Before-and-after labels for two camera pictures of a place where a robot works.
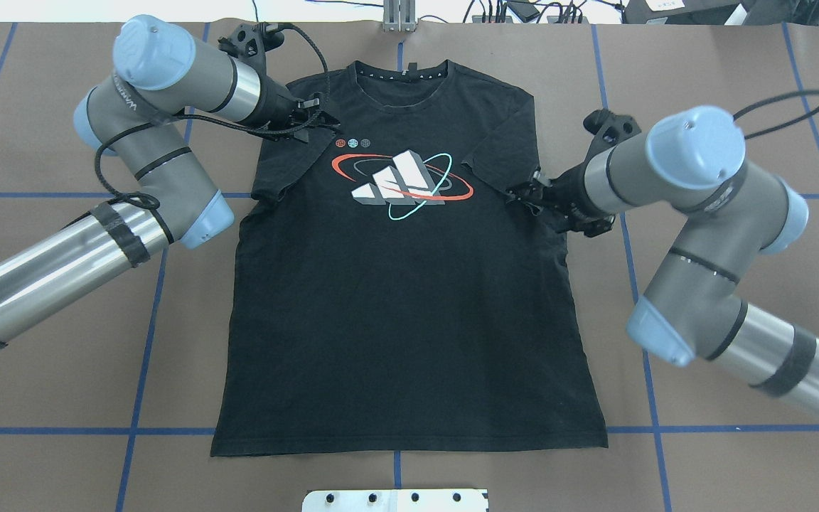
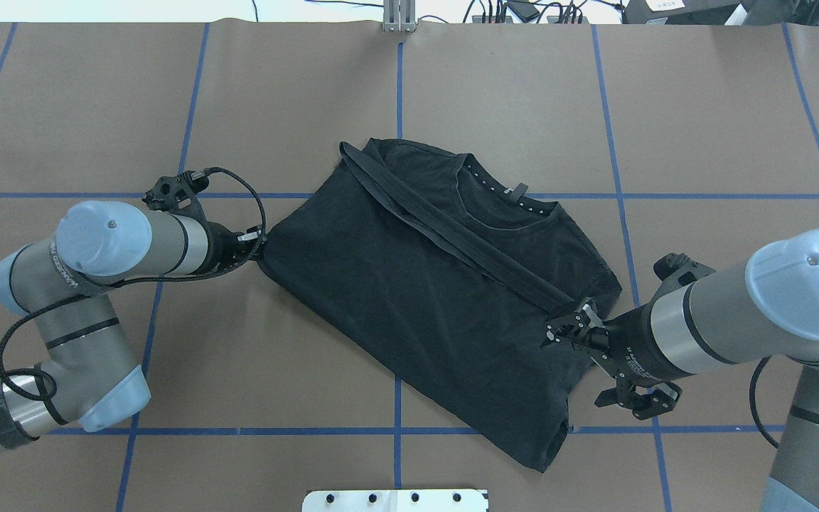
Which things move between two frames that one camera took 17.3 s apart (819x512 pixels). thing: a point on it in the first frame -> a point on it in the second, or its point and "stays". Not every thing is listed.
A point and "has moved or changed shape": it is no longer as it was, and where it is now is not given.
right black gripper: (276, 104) -> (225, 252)
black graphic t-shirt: (390, 290) has moved or changed shape
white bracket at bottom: (395, 500) stays
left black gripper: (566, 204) -> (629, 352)
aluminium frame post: (399, 16) stays
